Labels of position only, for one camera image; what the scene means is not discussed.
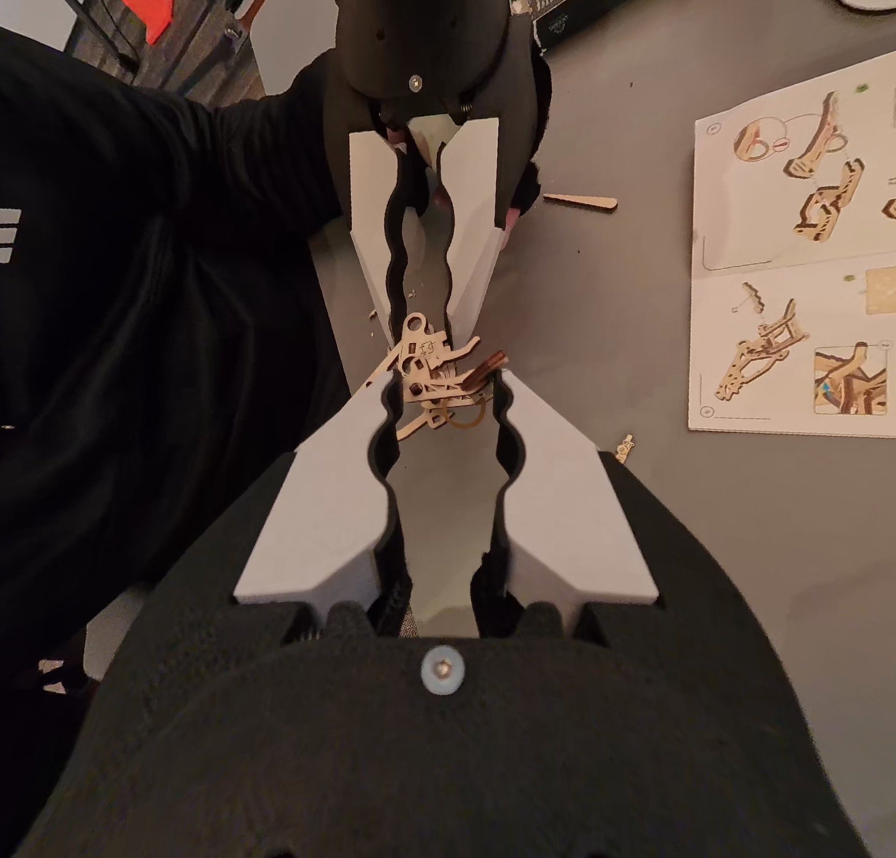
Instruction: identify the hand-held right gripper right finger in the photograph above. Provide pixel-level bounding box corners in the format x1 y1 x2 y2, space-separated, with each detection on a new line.
470 368 661 638

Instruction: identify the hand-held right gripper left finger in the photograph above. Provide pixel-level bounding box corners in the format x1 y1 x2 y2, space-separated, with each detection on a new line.
233 370 414 628

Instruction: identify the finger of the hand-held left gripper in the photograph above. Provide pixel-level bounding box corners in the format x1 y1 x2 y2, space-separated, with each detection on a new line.
348 132 421 348
434 118 506 337

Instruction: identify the wooden model lever assembly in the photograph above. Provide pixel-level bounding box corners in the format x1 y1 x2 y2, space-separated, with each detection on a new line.
381 312 508 443

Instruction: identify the person's left forearm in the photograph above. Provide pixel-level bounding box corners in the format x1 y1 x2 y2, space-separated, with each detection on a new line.
161 53 351 243

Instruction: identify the wooden wedge stick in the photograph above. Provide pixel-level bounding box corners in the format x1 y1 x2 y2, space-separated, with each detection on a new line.
542 192 618 213

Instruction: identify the open instruction booklet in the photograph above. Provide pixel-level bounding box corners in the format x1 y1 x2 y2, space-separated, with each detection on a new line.
688 49 896 439

